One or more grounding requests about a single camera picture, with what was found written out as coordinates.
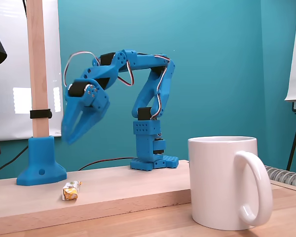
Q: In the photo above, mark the white ceramic mug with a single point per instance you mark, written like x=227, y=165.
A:
x=212, y=177

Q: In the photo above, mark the yellow white sweet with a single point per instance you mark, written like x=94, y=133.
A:
x=70, y=192

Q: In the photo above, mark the grey ribbed metal object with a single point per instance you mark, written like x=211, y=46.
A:
x=286, y=176

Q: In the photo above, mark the wooden post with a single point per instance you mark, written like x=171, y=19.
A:
x=37, y=61

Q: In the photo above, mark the raised wooden board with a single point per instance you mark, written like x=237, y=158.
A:
x=113, y=187

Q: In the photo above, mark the blue printed post base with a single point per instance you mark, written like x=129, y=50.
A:
x=39, y=160

